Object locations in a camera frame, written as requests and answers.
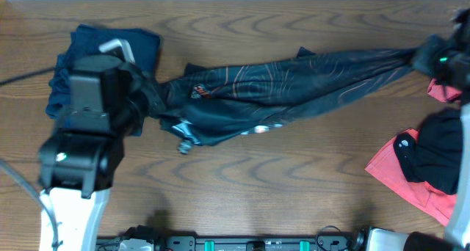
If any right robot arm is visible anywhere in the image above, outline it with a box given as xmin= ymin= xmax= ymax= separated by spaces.
xmin=353 ymin=10 xmax=469 ymax=250

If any black garment with logo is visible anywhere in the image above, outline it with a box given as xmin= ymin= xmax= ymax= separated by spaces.
xmin=393 ymin=108 xmax=463 ymax=195

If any black orange contour-pattern shirt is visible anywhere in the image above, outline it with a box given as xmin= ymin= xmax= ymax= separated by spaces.
xmin=155 ymin=48 xmax=415 ymax=154

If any folded navy blue garment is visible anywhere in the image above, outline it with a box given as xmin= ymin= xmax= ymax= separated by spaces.
xmin=46 ymin=25 xmax=160 ymax=139

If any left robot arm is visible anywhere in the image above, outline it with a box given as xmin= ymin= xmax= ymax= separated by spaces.
xmin=39 ymin=54 xmax=164 ymax=250

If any black mounting rail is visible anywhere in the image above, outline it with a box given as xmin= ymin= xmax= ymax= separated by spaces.
xmin=95 ymin=225 xmax=368 ymax=251

